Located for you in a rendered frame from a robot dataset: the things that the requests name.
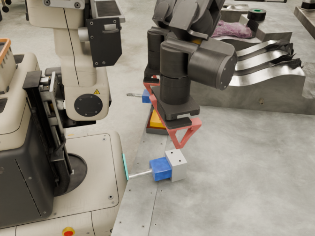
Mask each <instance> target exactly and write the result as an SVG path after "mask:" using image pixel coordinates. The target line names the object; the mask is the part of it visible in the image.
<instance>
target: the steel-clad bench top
mask: <svg viewBox="0 0 315 236"><path fill-rule="evenodd" d="M224 3H229V4H248V6H249V8H250V9H251V8H260V9H264V10H266V11H267V12H266V15H267V16H269V17H270V18H272V19H273V20H275V21H277V22H278V23H280V24H281V25H283V26H284V27H286V28H288V29H289V30H290V31H292V36H291V39H290V43H293V49H294V53H293V55H294V54H295V53H296V54H295V55H294V56H293V58H292V59H297V58H300V60H301V61H302V62H313V63H315V40H314V39H313V37H312V36H311V35H310V34H309V32H308V31H307V30H306V29H305V27H304V26H303V25H302V24H301V23H300V21H299V20H298V19H297V18H296V16H295V15H294V14H293V13H292V11H291V10H290V9H289V8H288V6H287V5H286V4H285V3H279V2H255V1H231V0H226V1H225V2H224ZM199 106H200V114H199V115H194V116H190V113H189V114H183V115H178V116H177V118H184V117H189V118H190V119H191V118H199V119H200V120H201V121H202V126H201V127H200V128H199V129H198V130H197V131H196V132H195V133H194V134H193V135H192V136H191V137H190V138H189V140H188V141H187V142H186V144H185V146H184V147H183V148H180V151H181V153H182V154H183V156H184V158H185V159H186V161H187V172H186V178H185V179H181V180H178V181H174V182H171V180H170V178H166V179H162V180H158V181H155V180H154V178H153V175H152V174H149V175H145V176H141V177H137V178H133V179H128V182H127V186H126V189H125V192H124V195H123V198H122V201H121V205H120V208H119V211H118V214H117V218H116V221H115V224H114V227H113V230H112V234H111V236H315V115H304V114H293V113H282V112H272V111H256V110H246V109H235V108H224V107H213V106H202V105H199ZM153 110H154V107H153V105H151V108H150V112H149V115H148V118H147V121H146V124H145V128H144V131H143V134H142V137H141V141H140V144H139V147H138V150H137V153H136V156H135V160H134V163H133V166H132V169H131V172H130V173H135V172H139V171H142V170H147V169H150V160H154V159H158V158H161V157H165V151H169V150H173V149H176V148H175V146H174V144H173V142H172V140H171V137H170V136H169V135H161V134H152V133H146V126H147V123H148V120H149V117H150V113H151V111H153Z"/></svg>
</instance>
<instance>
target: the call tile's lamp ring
mask: <svg viewBox="0 0 315 236"><path fill-rule="evenodd" d="M152 113H153V112H152V111H151V114H150V118H149V121H148V124H147V127H146V128H154V129H163V130H166V128H163V127H153V126H150V120H151V116H152Z"/></svg>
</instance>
